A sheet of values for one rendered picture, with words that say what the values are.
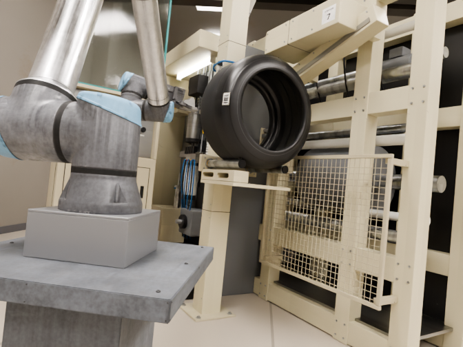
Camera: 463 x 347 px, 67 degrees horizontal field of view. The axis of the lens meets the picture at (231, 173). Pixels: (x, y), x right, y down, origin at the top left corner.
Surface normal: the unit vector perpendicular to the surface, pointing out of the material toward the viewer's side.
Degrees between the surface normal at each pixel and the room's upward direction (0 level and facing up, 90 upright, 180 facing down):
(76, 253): 90
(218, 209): 90
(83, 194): 70
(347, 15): 90
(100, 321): 90
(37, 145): 124
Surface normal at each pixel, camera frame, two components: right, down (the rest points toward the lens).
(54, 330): -0.09, -0.04
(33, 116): 0.00, -0.31
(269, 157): 0.49, 0.21
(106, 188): 0.39, -0.33
